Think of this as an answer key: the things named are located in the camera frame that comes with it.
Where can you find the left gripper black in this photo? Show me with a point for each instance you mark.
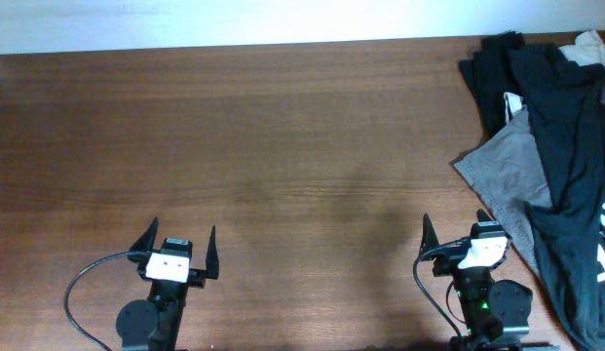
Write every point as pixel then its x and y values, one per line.
pixel 197 277

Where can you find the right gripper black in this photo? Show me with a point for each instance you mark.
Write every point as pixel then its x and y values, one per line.
pixel 447 261

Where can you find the black Nike t-shirt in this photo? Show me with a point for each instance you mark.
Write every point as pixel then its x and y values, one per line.
pixel 567 120

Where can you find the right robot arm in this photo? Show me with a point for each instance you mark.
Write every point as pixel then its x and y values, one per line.
pixel 495 313

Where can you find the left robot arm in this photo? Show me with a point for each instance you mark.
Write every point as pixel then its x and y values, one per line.
pixel 153 323

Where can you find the grey garment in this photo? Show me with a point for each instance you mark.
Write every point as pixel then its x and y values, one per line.
pixel 506 173

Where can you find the black garment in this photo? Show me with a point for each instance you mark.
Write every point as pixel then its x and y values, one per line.
pixel 488 76

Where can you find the white garment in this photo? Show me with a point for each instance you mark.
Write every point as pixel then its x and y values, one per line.
pixel 588 49

